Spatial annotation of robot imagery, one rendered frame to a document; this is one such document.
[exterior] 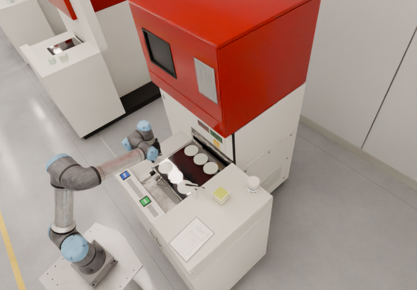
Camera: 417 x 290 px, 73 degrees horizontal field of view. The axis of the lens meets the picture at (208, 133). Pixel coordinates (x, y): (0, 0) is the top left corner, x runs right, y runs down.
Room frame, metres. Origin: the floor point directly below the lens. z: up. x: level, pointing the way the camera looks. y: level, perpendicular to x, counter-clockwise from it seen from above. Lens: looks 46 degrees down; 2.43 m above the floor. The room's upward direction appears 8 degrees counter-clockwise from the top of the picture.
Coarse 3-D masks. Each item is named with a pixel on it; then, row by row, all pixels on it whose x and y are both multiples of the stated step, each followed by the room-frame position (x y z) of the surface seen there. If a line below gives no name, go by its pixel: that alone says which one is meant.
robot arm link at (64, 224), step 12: (60, 156) 0.89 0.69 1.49; (48, 168) 0.85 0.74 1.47; (60, 168) 0.82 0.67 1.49; (60, 180) 0.77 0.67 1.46; (60, 192) 0.79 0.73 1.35; (72, 192) 0.81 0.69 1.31; (60, 204) 0.76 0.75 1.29; (72, 204) 0.78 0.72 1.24; (60, 216) 0.74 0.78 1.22; (72, 216) 0.76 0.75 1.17; (48, 228) 0.75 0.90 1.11; (60, 228) 0.71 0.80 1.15; (72, 228) 0.72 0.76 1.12; (60, 240) 0.67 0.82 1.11
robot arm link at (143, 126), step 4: (144, 120) 1.21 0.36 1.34; (140, 124) 1.19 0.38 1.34; (144, 124) 1.18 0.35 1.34; (148, 124) 1.18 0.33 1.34; (140, 128) 1.16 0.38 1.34; (144, 128) 1.16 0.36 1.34; (148, 128) 1.17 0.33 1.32; (140, 132) 1.14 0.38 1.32; (144, 132) 1.15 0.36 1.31; (148, 132) 1.16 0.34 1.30; (152, 132) 1.18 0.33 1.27; (144, 136) 1.14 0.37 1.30; (148, 136) 1.16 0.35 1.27; (152, 136) 1.17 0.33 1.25; (144, 140) 1.16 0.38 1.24; (148, 140) 1.15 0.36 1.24
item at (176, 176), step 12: (192, 144) 1.38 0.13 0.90; (180, 156) 1.28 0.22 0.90; (192, 156) 1.26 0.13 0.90; (156, 168) 1.20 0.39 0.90; (180, 168) 1.17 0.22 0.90; (192, 168) 1.16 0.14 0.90; (168, 180) 1.09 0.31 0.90; (180, 180) 1.08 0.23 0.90; (192, 180) 1.07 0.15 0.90; (204, 180) 1.05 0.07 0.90
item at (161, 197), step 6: (150, 180) 1.13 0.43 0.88; (144, 186) 1.08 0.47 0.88; (156, 186) 1.07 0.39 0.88; (150, 192) 1.03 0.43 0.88; (156, 192) 1.03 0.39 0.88; (162, 192) 1.02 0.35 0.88; (156, 198) 0.98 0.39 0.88; (162, 198) 0.97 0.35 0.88; (168, 198) 0.97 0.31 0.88; (162, 204) 0.93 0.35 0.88; (168, 204) 0.92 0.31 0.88
